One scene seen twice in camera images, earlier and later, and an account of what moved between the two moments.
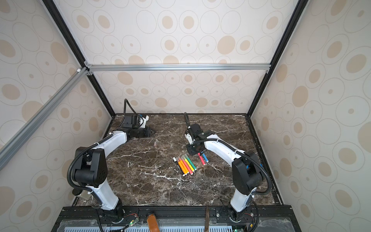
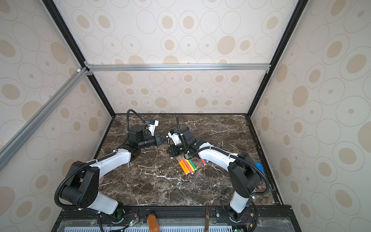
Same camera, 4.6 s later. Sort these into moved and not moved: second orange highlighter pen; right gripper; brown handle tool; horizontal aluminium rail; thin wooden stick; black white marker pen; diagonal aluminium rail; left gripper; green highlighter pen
Moved: right gripper; black white marker pen; left gripper
Not moved: brown handle tool; green highlighter pen; thin wooden stick; diagonal aluminium rail; second orange highlighter pen; horizontal aluminium rail
